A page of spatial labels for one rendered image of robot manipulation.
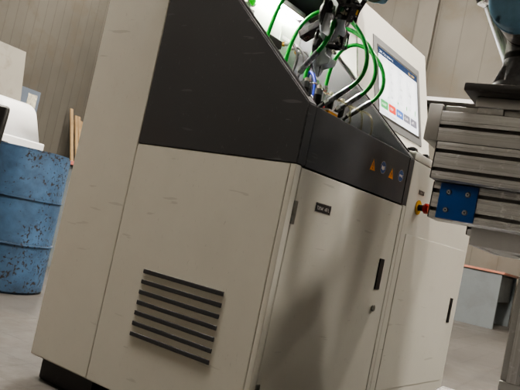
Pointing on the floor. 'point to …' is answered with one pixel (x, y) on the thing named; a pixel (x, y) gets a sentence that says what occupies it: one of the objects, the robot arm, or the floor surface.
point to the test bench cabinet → (196, 271)
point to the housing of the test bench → (97, 191)
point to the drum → (28, 214)
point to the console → (413, 250)
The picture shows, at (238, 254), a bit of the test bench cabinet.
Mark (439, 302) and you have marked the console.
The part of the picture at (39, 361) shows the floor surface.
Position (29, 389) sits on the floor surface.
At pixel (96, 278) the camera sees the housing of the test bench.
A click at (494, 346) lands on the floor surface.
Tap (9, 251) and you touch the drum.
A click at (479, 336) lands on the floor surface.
